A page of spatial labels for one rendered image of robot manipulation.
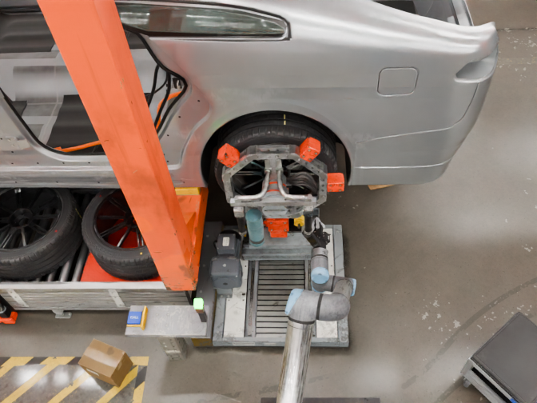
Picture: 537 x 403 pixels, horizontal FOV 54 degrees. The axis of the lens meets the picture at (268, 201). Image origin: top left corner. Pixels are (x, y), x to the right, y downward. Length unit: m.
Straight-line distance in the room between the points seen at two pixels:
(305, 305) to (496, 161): 2.40
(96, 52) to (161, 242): 1.06
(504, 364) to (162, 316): 1.77
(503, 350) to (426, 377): 0.48
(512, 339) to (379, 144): 1.23
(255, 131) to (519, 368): 1.77
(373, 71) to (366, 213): 1.57
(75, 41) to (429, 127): 1.65
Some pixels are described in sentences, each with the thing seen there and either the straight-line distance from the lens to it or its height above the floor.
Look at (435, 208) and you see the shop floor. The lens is 3.87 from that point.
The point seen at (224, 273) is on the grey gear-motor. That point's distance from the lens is 3.05.
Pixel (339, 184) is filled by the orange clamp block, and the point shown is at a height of 0.88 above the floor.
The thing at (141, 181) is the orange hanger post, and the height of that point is 1.44.
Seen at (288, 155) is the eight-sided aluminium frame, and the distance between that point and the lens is 2.59.
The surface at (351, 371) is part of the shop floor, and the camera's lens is 3.22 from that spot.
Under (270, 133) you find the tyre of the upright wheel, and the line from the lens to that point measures 2.61.
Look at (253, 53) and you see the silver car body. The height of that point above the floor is 1.63.
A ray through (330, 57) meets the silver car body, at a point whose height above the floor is 1.60.
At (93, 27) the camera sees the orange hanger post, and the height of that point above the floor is 2.14.
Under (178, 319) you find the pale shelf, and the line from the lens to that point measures 2.91.
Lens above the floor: 3.02
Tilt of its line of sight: 52 degrees down
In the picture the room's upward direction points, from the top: 6 degrees counter-clockwise
